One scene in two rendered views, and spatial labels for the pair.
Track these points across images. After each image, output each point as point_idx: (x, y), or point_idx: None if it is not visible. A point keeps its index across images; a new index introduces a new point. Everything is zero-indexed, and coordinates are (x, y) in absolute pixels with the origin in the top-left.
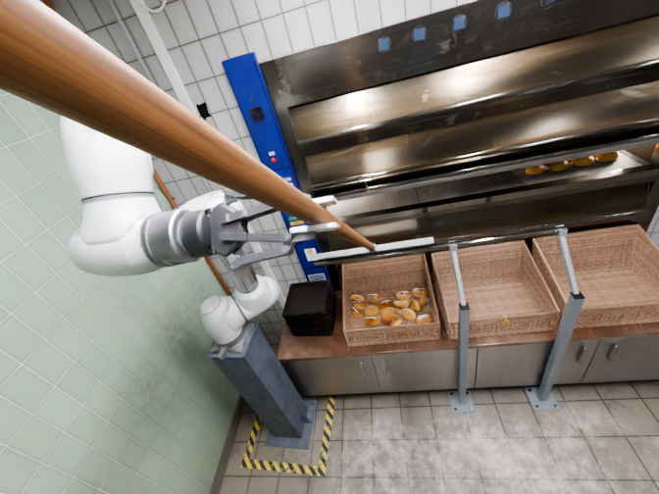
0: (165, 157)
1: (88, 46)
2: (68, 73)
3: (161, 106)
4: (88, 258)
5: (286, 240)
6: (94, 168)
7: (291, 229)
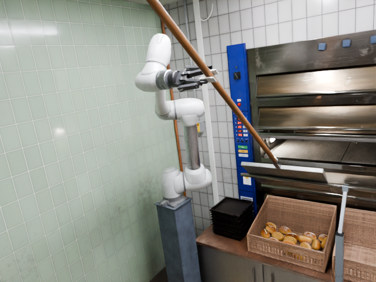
0: (168, 26)
1: (164, 10)
2: (161, 12)
3: (169, 18)
4: (140, 79)
5: (197, 81)
6: (153, 52)
7: (200, 78)
